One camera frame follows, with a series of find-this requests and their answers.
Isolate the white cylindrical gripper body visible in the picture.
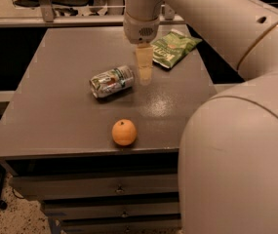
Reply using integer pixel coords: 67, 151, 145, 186
123, 14, 160, 44

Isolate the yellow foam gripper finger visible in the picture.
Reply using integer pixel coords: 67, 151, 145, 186
136, 43, 153, 85

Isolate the silver 7up soda can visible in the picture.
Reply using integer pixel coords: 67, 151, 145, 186
89, 65, 135, 98

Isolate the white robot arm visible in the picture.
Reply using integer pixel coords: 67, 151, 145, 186
124, 0, 278, 234

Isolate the green chip bag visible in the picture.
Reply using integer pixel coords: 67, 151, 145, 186
151, 29, 202, 69

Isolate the orange fruit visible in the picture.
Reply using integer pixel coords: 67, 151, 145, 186
111, 119, 137, 146

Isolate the grey drawer cabinet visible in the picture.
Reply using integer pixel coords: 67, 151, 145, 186
0, 24, 218, 234

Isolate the middle grey drawer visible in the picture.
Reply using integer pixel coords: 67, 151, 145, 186
43, 198, 179, 220

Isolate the grey drawer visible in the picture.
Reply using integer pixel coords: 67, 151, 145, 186
60, 214, 180, 234
10, 174, 178, 201
43, 198, 179, 220

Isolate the bottom grey drawer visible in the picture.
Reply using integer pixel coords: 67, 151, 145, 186
60, 214, 180, 234

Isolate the top grey drawer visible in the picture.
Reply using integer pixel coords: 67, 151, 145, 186
10, 174, 178, 201

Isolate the metal railing frame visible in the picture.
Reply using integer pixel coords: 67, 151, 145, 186
0, 0, 278, 29

